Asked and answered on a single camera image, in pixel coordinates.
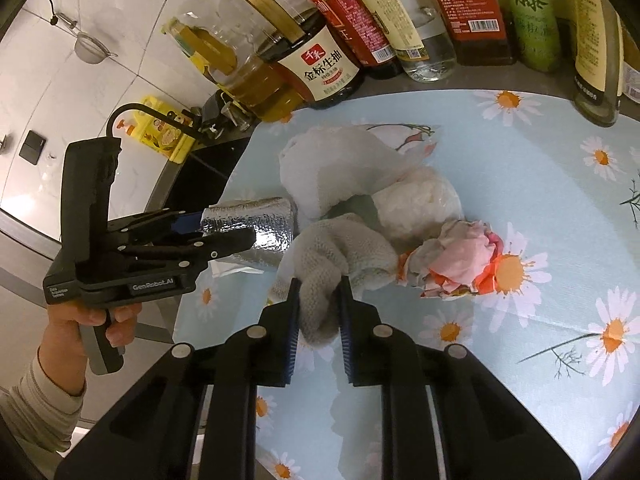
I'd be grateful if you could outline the beige knitted cloth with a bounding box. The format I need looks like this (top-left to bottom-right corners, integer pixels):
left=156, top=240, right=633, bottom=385
left=270, top=212, right=401, bottom=344

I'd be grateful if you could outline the clear cooking oil jug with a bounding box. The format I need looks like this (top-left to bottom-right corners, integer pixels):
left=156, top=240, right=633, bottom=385
left=210, top=10, right=307, bottom=124

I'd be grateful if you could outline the yellow packet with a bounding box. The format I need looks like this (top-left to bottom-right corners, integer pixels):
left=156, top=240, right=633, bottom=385
left=117, top=95, right=197, bottom=164

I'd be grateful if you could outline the brown bottle dark red label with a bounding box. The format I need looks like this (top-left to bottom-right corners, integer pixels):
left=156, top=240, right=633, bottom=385
left=415, top=0, right=519, bottom=67

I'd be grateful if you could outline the small yellow oil bottle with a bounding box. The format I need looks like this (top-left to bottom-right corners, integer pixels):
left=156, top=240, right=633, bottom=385
left=162, top=16, right=239, bottom=84

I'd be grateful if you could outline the person's left hand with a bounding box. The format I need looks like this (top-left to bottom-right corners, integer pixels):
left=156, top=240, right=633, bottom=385
left=39, top=302, right=145, bottom=369

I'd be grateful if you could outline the daisy print tablecloth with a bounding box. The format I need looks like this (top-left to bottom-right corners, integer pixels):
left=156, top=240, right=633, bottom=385
left=172, top=85, right=640, bottom=480

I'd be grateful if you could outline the dark soy sauce jug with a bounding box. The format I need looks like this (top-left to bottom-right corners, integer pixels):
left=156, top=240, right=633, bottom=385
left=231, top=0, right=367, bottom=111

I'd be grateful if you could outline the pink orange wrapper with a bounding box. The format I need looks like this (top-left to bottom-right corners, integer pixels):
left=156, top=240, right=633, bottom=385
left=397, top=218, right=507, bottom=302

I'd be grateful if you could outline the green bottle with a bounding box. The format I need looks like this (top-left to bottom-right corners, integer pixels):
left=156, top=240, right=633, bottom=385
left=497, top=0, right=564, bottom=74

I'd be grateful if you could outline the black faucet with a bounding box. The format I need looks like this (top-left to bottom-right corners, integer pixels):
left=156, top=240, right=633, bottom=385
left=106, top=102, right=251, bottom=142

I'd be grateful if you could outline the person's left forearm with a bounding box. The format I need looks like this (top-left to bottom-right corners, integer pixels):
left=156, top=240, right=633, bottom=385
left=0, top=345, right=87, bottom=480

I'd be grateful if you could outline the dark bottle cream label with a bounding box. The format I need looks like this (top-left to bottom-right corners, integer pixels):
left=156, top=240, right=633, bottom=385
left=564, top=0, right=627, bottom=129

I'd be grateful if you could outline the metal mesh strainer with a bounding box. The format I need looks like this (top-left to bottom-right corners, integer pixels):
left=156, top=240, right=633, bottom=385
left=49, top=11, right=119, bottom=66

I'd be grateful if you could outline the dark bottle bright red label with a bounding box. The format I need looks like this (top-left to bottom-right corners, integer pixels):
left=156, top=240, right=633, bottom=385
left=300, top=0, right=404, bottom=81

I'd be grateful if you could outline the white label bottle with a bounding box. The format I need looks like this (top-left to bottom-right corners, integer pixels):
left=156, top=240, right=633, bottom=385
left=619, top=30, right=640, bottom=122

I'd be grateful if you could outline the silver foil pouch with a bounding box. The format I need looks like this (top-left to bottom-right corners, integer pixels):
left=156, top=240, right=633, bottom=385
left=200, top=197, right=299, bottom=269

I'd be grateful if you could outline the translucent white plastic bag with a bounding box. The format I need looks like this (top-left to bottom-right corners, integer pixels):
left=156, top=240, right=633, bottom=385
left=278, top=124, right=437, bottom=222

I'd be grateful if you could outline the clear bottle yellow label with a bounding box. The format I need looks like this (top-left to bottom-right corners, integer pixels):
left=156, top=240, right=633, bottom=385
left=347, top=0, right=458, bottom=84

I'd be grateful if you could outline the black wall switch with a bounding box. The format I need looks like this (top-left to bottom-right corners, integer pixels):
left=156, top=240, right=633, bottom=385
left=18, top=129, right=47, bottom=166

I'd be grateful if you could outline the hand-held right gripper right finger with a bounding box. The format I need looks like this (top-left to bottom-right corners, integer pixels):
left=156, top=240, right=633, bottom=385
left=337, top=275, right=601, bottom=480

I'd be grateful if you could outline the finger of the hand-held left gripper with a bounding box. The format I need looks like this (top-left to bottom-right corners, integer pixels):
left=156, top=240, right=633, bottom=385
left=106, top=207, right=206, bottom=249
left=121, top=229, right=257, bottom=269

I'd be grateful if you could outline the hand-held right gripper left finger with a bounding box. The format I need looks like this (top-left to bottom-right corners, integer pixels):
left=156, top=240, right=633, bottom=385
left=54, top=277, right=303, bottom=480

